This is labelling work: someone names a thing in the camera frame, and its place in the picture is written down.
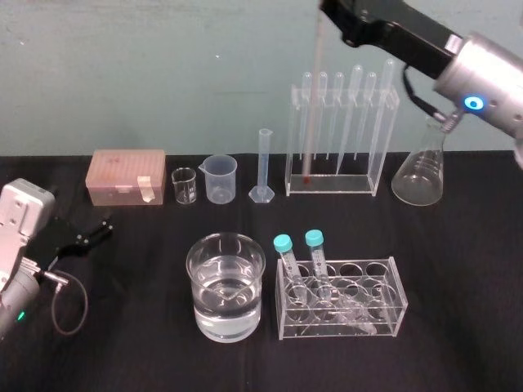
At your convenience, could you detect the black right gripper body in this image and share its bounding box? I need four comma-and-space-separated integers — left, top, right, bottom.
354, 0, 465, 81

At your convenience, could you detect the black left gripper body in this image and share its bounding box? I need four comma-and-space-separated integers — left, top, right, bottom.
27, 216, 81, 271

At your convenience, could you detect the glass thermometer with red bulb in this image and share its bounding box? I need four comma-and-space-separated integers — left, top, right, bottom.
302, 11, 324, 184

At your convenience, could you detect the small clear glass beaker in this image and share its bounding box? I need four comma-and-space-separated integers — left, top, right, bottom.
171, 167, 198, 205

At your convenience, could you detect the large glass beaker with water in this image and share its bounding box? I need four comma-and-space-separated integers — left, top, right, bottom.
186, 231, 267, 343

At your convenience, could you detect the teal capped centrifuge tube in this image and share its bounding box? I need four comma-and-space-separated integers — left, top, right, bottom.
304, 229, 333, 301
272, 234, 308, 304

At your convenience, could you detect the clear acrylic test tube rack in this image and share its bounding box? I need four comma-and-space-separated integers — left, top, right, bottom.
275, 256, 409, 342

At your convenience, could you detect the pink translucent pipette tip box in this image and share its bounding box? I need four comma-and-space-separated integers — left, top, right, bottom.
85, 148, 168, 207

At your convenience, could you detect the clear plastic transfer pipette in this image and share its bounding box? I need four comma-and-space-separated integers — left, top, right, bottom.
352, 71, 378, 161
313, 70, 329, 160
325, 71, 345, 160
335, 64, 364, 175
367, 58, 396, 164
299, 71, 313, 160

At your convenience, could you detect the black table cloth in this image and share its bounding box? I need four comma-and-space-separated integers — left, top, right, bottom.
0, 151, 523, 392

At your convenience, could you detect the translucent plastic measuring cup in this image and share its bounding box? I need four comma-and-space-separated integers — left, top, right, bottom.
198, 154, 239, 204

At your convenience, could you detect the clear glass conical flask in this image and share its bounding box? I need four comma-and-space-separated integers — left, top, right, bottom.
391, 114, 446, 207

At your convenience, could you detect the clear acrylic pipette stand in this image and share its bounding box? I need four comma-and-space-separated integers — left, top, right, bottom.
284, 83, 400, 198

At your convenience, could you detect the clear plastic graduated cylinder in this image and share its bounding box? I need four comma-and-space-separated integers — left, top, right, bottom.
248, 127, 275, 204

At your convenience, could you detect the thin dark left wrist cable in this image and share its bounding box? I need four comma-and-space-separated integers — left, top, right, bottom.
34, 267, 89, 337

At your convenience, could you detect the thin dark wrist cable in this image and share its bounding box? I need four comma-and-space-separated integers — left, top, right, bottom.
401, 64, 459, 128
34, 267, 89, 337

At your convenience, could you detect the thin dark right wrist cable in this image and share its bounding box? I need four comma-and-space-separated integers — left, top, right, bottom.
401, 64, 459, 128

